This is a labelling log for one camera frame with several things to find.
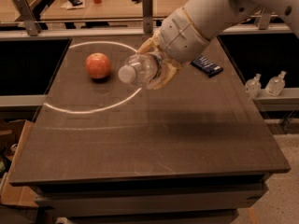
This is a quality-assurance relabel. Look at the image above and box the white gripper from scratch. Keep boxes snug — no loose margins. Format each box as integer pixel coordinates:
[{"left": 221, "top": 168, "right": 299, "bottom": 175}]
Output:
[{"left": 137, "top": 7, "right": 210, "bottom": 90}]

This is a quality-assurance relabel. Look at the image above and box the clear plastic water bottle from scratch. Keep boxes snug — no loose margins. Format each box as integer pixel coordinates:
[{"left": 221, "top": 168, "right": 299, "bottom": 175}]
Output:
[{"left": 118, "top": 52, "right": 162, "bottom": 89}]

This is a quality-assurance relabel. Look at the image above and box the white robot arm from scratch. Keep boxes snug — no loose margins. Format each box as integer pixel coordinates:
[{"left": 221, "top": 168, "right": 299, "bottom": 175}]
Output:
[{"left": 138, "top": 0, "right": 299, "bottom": 90}]

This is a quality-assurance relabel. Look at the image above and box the small clear sanitizer bottle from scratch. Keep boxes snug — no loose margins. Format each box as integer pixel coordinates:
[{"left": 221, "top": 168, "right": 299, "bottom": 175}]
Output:
[{"left": 245, "top": 74, "right": 261, "bottom": 98}]

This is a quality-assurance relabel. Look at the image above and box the dark blue snack bar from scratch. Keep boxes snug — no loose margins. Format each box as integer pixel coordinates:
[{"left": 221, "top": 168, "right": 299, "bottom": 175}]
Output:
[{"left": 191, "top": 56, "right": 223, "bottom": 77}]

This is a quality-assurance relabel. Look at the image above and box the red apple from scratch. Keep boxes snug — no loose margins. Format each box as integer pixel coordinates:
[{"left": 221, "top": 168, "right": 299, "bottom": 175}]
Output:
[{"left": 85, "top": 53, "right": 111, "bottom": 79}]

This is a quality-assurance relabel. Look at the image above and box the cardboard box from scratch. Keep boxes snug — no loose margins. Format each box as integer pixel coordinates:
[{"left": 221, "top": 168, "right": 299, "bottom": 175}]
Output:
[{"left": 0, "top": 119, "right": 37, "bottom": 208}]

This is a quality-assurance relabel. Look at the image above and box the middle metal bracket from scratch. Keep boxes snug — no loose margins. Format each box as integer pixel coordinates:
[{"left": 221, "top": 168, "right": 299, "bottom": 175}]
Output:
[{"left": 142, "top": 0, "right": 153, "bottom": 33}]

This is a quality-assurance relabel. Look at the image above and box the metal bracket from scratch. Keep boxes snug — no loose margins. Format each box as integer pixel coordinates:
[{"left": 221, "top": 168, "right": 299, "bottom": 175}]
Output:
[
  {"left": 142, "top": 0, "right": 153, "bottom": 33},
  {"left": 13, "top": 0, "right": 41, "bottom": 36},
  {"left": 254, "top": 7, "right": 272, "bottom": 30}
]

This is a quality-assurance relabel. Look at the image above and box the right metal bracket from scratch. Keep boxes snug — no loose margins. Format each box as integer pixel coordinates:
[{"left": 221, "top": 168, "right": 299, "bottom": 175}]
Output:
[{"left": 254, "top": 7, "right": 272, "bottom": 30}]

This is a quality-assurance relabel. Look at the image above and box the left metal bracket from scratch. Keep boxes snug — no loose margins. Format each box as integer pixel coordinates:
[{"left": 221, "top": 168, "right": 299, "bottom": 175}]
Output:
[{"left": 13, "top": 0, "right": 41, "bottom": 36}]

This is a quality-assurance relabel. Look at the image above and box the metal rail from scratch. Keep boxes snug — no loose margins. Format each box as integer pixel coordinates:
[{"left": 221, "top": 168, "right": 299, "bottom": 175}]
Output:
[{"left": 0, "top": 24, "right": 292, "bottom": 40}]

